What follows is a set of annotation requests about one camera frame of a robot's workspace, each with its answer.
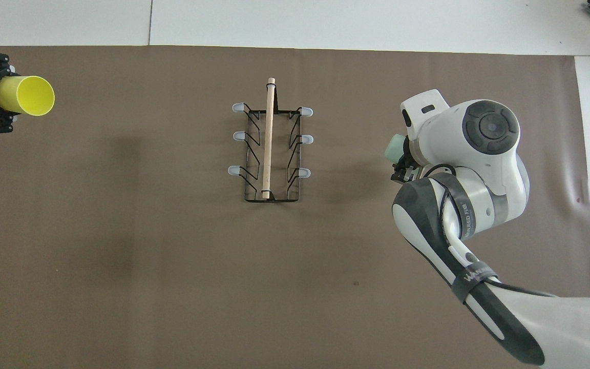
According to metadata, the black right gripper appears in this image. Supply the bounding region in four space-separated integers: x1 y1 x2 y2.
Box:
390 137 419 183

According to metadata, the pale green plastic cup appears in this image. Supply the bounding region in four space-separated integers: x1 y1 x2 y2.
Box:
384 133 409 165

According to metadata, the yellow plastic cup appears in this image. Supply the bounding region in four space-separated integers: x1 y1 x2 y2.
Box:
0 76 55 116

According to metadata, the brown table mat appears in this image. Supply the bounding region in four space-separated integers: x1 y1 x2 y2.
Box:
0 45 590 369

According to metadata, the black wire cup rack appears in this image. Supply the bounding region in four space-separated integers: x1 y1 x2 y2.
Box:
228 77 314 202

